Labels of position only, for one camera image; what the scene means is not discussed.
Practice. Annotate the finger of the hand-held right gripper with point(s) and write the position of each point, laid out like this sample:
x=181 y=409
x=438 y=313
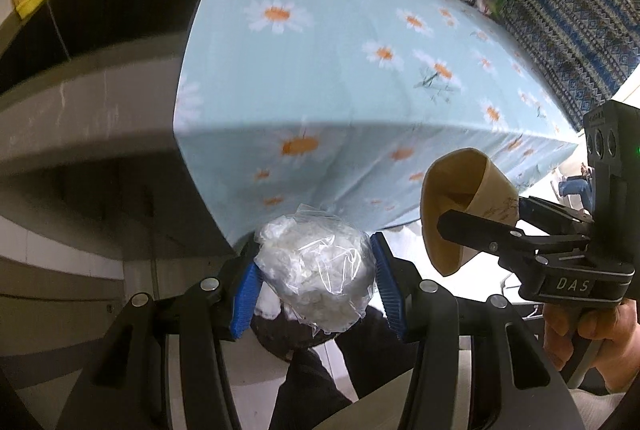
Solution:
x=550 y=210
x=480 y=235

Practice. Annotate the blue patterned woven cloth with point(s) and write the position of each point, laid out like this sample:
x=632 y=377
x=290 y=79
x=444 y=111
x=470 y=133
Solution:
x=575 y=19

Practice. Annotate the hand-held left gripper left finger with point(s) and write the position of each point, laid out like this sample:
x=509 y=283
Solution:
x=245 y=300

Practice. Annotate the brown paper cup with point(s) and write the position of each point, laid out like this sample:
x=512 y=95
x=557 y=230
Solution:
x=450 y=190

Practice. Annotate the plastic bag of white tissue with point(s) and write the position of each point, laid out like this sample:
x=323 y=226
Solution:
x=315 y=270

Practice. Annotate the daisy print tablecloth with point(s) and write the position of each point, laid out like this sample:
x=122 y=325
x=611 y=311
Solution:
x=325 y=84

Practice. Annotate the person's right hand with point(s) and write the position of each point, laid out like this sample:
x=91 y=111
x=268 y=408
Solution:
x=620 y=345

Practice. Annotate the person's dark trousers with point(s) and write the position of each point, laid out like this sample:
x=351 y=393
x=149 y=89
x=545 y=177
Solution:
x=310 y=390

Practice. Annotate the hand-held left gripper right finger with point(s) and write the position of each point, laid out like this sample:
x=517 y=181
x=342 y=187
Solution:
x=390 y=290

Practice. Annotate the black low cabinet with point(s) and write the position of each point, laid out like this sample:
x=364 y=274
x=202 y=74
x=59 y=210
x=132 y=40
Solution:
x=100 y=19

